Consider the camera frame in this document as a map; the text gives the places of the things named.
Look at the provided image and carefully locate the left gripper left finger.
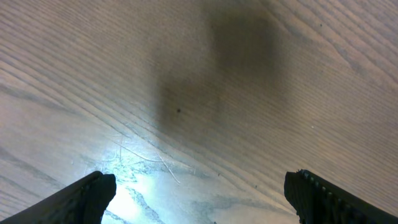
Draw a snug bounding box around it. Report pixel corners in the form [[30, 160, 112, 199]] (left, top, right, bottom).
[[1, 171, 117, 224]]

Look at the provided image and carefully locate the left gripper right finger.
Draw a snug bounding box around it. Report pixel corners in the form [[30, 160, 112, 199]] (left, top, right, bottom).
[[284, 169, 397, 224]]

